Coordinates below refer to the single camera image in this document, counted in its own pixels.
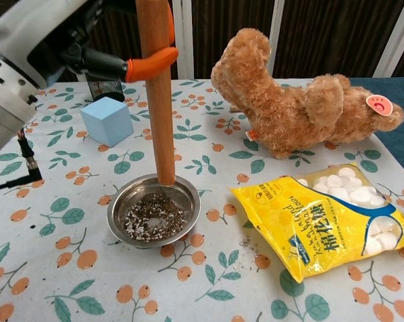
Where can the brown teddy bear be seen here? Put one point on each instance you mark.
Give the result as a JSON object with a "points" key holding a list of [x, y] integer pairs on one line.
{"points": [[282, 110]]}

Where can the white metal frame post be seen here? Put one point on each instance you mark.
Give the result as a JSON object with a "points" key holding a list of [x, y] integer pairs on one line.
{"points": [[390, 37], [276, 27], [183, 37]]}

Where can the black mesh pen cup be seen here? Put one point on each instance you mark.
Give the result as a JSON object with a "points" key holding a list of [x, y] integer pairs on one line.
{"points": [[106, 89]]}

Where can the yellow marshmallow bag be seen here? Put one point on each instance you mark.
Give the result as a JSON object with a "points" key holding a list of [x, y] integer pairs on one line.
{"points": [[289, 214]]}

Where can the light blue foam cube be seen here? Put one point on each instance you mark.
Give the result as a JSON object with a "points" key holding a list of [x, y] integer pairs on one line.
{"points": [[108, 120]]}

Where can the wooden rolling pin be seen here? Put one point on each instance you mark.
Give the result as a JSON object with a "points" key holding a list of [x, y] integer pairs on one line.
{"points": [[160, 117]]}

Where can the stainless steel bowl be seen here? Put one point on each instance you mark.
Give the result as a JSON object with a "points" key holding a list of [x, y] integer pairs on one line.
{"points": [[121, 201]]}

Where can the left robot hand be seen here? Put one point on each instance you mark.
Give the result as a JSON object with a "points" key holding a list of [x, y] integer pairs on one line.
{"points": [[27, 30]]}

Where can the crushed grains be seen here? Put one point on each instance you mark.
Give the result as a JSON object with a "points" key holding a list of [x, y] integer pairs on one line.
{"points": [[148, 208]]}

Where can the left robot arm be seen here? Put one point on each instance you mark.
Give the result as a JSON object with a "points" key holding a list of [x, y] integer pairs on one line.
{"points": [[4, 104]]}

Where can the floral print tablecloth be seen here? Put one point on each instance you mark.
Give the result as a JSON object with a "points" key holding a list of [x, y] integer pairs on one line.
{"points": [[88, 285]]}

